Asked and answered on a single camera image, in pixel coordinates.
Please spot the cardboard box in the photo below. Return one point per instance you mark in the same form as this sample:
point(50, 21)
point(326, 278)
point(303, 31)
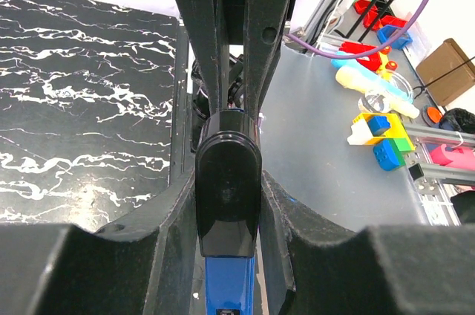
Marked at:
point(447, 73)

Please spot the yellow blue toy bottle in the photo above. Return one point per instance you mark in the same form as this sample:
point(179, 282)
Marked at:
point(350, 74)

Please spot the blue stapler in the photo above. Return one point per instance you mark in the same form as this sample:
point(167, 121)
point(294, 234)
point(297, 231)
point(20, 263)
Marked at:
point(228, 168)

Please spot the pink cylinder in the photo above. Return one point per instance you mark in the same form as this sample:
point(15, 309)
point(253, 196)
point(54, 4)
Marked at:
point(459, 158)

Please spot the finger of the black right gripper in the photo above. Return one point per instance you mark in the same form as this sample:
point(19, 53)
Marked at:
point(263, 27)
point(199, 17)

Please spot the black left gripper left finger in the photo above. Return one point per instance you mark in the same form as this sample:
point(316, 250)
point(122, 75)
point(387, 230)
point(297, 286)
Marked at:
point(142, 263)

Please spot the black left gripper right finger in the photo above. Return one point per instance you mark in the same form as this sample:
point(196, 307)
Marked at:
point(314, 266)

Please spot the colourful toy block house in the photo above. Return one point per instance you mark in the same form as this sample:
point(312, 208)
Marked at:
point(386, 135)

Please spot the blue plastic bin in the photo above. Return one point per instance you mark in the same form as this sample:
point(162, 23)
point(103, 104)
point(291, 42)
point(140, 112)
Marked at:
point(387, 32)

